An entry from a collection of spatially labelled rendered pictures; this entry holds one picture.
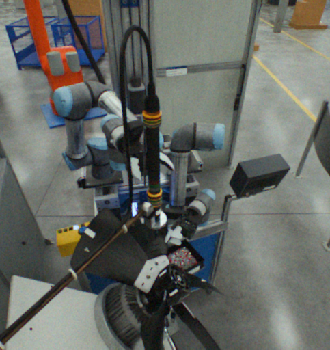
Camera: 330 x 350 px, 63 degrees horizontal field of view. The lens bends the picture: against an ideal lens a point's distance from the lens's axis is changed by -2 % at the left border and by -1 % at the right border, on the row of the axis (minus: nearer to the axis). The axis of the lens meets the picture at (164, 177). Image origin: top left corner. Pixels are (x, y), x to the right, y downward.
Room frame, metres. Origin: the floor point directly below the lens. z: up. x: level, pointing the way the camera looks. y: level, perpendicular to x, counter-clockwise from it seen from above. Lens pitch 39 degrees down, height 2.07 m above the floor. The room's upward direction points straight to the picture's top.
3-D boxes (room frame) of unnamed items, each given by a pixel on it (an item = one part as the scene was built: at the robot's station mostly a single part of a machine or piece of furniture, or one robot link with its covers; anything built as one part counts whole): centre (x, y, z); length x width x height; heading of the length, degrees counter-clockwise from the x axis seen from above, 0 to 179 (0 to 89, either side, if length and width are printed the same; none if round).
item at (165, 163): (0.61, 0.00, 1.62); 0.09 x 0.03 x 0.06; 51
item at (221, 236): (1.08, -0.35, 0.39); 0.04 x 0.04 x 0.78; 19
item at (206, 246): (0.94, 0.05, 0.45); 0.82 x 0.02 x 0.66; 109
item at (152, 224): (0.56, 0.04, 1.48); 0.09 x 0.07 x 0.10; 144
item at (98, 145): (1.32, 0.39, 1.20); 0.13 x 0.12 x 0.14; 127
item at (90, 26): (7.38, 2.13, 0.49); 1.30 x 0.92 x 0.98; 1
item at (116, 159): (0.82, 0.15, 1.52); 0.11 x 0.08 x 0.11; 127
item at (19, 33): (7.32, 3.15, 0.49); 1.27 x 0.88 x 0.98; 1
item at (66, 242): (0.81, 0.43, 1.02); 0.16 x 0.10 x 0.11; 109
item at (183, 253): (0.81, -0.07, 0.84); 0.19 x 0.14 x 0.05; 123
